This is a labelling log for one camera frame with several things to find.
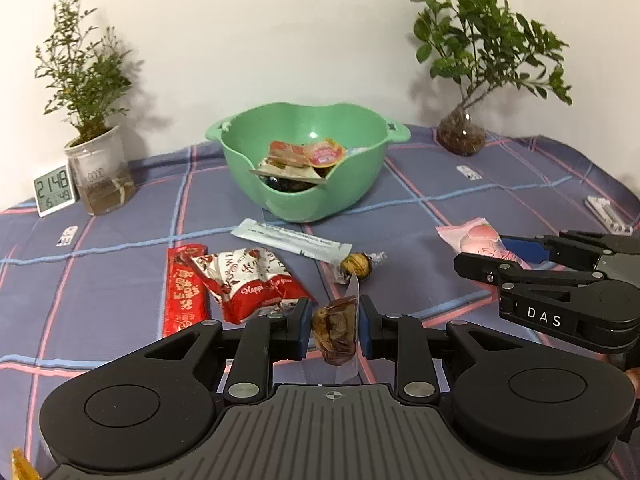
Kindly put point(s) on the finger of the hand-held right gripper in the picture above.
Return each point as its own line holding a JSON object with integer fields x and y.
{"x": 480, "y": 267}
{"x": 522, "y": 251}

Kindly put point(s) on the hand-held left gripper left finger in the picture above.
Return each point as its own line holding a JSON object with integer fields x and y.
{"x": 302, "y": 340}

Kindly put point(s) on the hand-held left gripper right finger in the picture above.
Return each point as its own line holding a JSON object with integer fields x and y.
{"x": 364, "y": 330}

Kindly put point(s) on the pink peach packet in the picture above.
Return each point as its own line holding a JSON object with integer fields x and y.
{"x": 475, "y": 240}

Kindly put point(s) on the brown snack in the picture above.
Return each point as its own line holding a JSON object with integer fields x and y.
{"x": 335, "y": 330}

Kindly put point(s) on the green plastic bowl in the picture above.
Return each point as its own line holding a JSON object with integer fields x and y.
{"x": 300, "y": 207}

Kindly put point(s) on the gold foil chocolate ball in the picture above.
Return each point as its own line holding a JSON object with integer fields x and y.
{"x": 356, "y": 266}

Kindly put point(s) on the red white printed packet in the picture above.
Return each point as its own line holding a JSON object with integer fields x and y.
{"x": 250, "y": 285}

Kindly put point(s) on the white plastic clips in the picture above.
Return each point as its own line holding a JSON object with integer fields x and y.
{"x": 607, "y": 212}

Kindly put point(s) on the white fabric label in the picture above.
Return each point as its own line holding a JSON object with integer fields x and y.
{"x": 470, "y": 172}
{"x": 66, "y": 236}

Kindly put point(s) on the long white teal packet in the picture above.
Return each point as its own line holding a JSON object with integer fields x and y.
{"x": 290, "y": 240}

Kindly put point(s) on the long red snack bar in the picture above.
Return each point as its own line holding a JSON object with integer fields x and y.
{"x": 185, "y": 290}

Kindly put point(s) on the leafy plant in glass vase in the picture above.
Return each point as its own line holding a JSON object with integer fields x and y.
{"x": 462, "y": 135}

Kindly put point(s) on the black snack packet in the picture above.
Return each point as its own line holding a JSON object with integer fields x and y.
{"x": 290, "y": 186}

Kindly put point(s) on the cream pouch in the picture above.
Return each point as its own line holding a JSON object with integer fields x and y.
{"x": 295, "y": 174}

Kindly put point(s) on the white puffed snack clear wrapper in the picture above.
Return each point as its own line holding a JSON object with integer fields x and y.
{"x": 357, "y": 150}

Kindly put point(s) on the round orange jelly cup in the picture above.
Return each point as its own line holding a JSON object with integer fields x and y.
{"x": 325, "y": 152}

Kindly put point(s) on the small red packet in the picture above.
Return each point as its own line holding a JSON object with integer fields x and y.
{"x": 286, "y": 152}

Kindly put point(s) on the blue plaid cloth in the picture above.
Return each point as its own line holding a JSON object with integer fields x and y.
{"x": 125, "y": 230}

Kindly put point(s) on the small plant in glass pot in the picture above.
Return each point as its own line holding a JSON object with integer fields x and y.
{"x": 100, "y": 175}

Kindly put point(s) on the white digital clock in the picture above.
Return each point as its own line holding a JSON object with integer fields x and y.
{"x": 54, "y": 190}

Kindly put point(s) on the yellow packet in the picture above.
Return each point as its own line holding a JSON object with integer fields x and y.
{"x": 22, "y": 465}

